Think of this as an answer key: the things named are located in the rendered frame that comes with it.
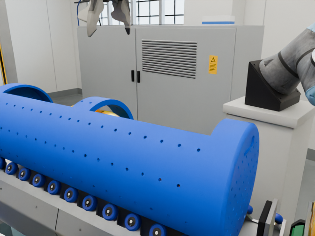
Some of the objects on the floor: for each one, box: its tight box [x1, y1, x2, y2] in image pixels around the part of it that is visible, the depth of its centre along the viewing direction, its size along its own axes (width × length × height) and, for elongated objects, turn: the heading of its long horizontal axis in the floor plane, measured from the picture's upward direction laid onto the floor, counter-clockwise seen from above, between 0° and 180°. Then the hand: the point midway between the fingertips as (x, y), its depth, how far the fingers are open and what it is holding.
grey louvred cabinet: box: [76, 25, 265, 136], centre depth 307 cm, size 54×215×145 cm, turn 47°
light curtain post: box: [0, 0, 18, 85], centre depth 167 cm, size 6×6×170 cm
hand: (113, 36), depth 69 cm, fingers open, 14 cm apart
